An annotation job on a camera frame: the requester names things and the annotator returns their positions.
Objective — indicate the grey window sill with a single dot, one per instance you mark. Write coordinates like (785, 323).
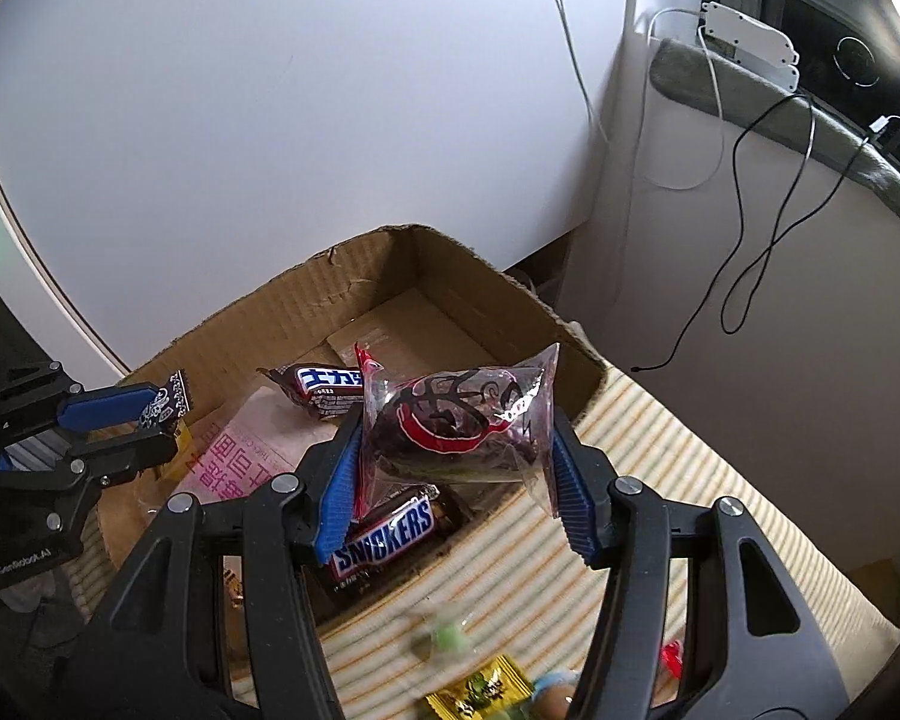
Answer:
(832, 135)

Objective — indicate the brown bar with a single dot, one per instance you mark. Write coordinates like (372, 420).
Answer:
(322, 384)
(386, 532)

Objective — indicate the clear red date packet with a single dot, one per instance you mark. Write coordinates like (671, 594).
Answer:
(166, 399)
(450, 427)

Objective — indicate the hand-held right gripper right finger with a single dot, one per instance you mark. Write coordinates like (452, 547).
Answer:
(574, 495)

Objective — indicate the yellow striped cloth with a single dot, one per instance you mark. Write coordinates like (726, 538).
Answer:
(510, 577)

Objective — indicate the yellow green candy packet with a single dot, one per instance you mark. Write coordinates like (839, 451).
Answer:
(480, 694)

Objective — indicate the cardboard box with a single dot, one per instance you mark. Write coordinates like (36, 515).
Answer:
(450, 292)

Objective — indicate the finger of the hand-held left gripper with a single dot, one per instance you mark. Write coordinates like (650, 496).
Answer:
(109, 406)
(124, 457)

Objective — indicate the white power box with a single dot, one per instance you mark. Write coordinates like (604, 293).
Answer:
(750, 45)

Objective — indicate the green jelly candy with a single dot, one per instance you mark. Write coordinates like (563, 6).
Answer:
(446, 637)

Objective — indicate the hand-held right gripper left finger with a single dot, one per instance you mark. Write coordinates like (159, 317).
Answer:
(337, 495)

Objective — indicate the white board panel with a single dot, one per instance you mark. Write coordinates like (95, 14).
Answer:
(270, 127)

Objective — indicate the pink bread packet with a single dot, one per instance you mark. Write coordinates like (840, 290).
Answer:
(255, 442)

